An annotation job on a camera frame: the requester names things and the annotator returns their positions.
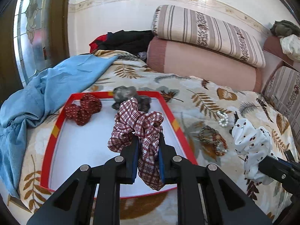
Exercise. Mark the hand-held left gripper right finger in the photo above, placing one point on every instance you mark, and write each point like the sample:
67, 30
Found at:
161, 171

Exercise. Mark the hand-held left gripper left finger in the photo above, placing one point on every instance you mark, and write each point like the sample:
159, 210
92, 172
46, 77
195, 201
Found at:
133, 168

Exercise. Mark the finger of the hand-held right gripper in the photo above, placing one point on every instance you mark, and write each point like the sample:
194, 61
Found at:
290, 155
276, 168

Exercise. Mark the white dotted scrunchie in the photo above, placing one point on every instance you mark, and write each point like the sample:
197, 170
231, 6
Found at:
250, 140

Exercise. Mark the red white plaid scrunchie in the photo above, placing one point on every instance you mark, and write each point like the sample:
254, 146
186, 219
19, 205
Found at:
131, 117

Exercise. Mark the red cardboard tray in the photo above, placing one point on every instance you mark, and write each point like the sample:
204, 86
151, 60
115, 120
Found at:
93, 131

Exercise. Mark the striped floral side cushion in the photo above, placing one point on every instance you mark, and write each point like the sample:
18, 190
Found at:
283, 91

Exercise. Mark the dark grey scrunchie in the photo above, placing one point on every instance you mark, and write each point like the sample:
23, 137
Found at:
144, 101

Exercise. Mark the light grey scrunchie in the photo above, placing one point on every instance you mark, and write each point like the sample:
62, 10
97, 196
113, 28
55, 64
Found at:
124, 93

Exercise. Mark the dark red dotted scrunchie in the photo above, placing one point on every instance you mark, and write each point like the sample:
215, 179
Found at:
82, 112

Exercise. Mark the white floral cloth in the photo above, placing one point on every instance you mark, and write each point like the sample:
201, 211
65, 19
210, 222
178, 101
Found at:
291, 45

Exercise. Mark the pink bolster cushion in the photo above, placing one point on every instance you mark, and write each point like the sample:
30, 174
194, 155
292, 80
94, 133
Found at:
199, 65

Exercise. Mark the small grey cloth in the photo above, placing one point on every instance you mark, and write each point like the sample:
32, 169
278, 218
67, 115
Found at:
141, 55

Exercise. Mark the blue cloth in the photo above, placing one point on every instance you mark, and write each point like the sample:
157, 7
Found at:
46, 86

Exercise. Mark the black clothes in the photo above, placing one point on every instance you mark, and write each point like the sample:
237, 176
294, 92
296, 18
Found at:
131, 41

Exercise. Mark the green cloth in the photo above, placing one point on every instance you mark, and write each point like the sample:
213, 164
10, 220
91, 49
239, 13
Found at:
284, 27

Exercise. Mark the red cloth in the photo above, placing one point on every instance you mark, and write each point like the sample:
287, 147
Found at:
97, 42

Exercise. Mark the long striped cushion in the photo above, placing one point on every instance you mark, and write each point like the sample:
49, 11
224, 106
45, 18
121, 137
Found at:
211, 30

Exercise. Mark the wooden stained glass door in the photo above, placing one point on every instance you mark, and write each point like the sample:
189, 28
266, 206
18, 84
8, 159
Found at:
35, 28

